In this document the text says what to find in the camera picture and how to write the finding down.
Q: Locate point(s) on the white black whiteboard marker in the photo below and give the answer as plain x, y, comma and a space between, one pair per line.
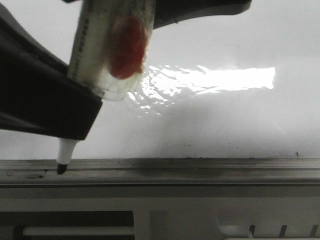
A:
110, 46

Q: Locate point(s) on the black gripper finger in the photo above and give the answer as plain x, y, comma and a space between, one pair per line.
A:
36, 96
161, 13

